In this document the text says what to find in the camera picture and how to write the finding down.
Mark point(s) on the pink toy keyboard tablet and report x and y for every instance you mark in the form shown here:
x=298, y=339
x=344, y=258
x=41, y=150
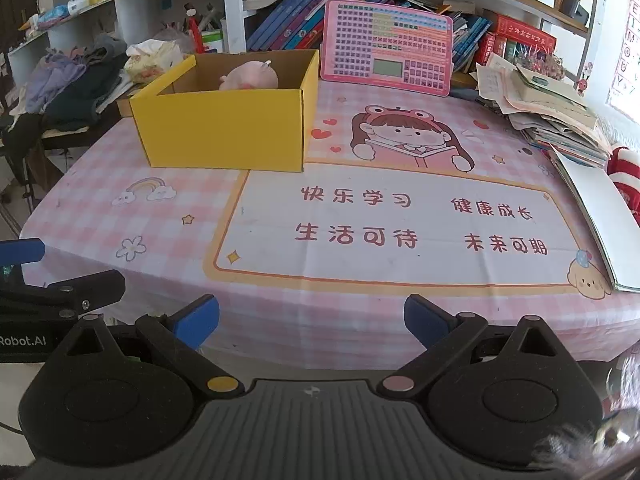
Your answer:
x=387, y=46

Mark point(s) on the red pen in holder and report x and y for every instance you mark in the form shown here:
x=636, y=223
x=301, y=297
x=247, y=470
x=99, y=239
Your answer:
x=193, y=25

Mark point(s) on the pile of papers and books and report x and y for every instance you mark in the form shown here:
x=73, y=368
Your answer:
x=549, y=113

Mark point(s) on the pink plush pig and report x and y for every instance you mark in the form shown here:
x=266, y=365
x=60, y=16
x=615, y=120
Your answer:
x=249, y=76

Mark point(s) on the red book box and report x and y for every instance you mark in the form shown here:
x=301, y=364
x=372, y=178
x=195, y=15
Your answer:
x=511, y=39

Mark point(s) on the white shelf post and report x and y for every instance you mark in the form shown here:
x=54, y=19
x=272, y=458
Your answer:
x=234, y=24

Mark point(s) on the pink printed table mat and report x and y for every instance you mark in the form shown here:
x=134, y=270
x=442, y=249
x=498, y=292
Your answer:
x=313, y=269

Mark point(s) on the floral tissue pack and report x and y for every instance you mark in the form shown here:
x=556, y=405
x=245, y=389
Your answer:
x=150, y=59

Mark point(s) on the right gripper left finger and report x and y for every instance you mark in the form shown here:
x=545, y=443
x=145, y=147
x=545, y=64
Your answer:
x=174, y=341

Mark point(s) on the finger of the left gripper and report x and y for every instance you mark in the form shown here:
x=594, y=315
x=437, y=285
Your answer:
x=75, y=292
x=18, y=252

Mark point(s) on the red white striped sock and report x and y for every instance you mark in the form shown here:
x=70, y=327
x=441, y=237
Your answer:
x=624, y=171

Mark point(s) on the row of blue books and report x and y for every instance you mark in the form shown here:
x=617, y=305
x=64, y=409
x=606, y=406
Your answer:
x=290, y=25

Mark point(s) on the alphabet wall poster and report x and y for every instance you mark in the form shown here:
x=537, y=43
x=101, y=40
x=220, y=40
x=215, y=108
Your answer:
x=624, y=92

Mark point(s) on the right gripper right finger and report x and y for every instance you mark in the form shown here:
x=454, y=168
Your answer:
x=445, y=338

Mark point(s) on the pile of clothes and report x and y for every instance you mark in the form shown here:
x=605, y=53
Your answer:
x=68, y=92

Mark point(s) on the yellow cardboard box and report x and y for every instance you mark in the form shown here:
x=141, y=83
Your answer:
x=191, y=117

